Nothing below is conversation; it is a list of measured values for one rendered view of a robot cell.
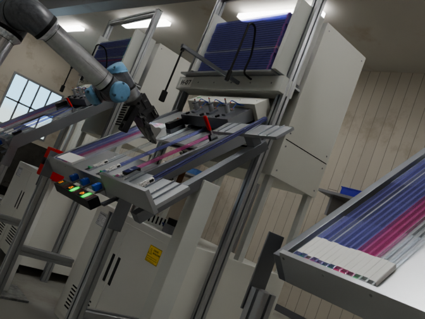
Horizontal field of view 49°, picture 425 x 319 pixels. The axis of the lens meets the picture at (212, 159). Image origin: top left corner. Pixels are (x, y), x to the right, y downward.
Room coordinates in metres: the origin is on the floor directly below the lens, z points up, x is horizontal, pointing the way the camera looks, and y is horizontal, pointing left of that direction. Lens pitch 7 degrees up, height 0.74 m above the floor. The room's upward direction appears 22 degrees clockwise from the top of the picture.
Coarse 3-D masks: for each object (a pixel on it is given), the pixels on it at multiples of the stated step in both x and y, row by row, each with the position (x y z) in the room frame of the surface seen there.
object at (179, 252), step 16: (208, 192) 1.38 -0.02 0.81; (192, 208) 1.37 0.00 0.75; (208, 208) 1.39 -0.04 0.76; (176, 224) 1.41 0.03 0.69; (192, 224) 1.37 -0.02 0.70; (176, 240) 1.38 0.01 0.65; (192, 240) 1.38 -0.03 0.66; (176, 256) 1.37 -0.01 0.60; (192, 256) 1.40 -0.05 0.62; (160, 272) 1.40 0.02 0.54; (176, 272) 1.38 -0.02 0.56; (160, 288) 1.37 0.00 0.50; (176, 288) 1.39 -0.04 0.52; (144, 304) 1.41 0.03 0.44; (160, 304) 1.37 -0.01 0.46
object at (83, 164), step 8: (104, 152) 2.03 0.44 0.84; (112, 152) 2.00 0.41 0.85; (88, 160) 1.97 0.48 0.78; (96, 160) 1.94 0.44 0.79; (120, 160) 1.86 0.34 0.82; (136, 160) 1.80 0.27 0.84; (88, 168) 1.84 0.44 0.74; (96, 168) 1.83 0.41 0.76; (104, 168) 1.81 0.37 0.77; (120, 168) 1.76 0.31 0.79; (144, 168) 1.69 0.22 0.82; (120, 176) 1.66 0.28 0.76
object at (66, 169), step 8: (56, 160) 2.01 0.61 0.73; (56, 168) 2.06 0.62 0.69; (64, 168) 1.96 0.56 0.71; (72, 168) 1.87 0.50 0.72; (80, 168) 1.81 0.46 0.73; (64, 176) 2.01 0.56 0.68; (80, 176) 1.82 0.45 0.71; (88, 176) 1.74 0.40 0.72; (96, 176) 1.67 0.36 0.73; (80, 184) 1.86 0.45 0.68; (104, 192) 1.66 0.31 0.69
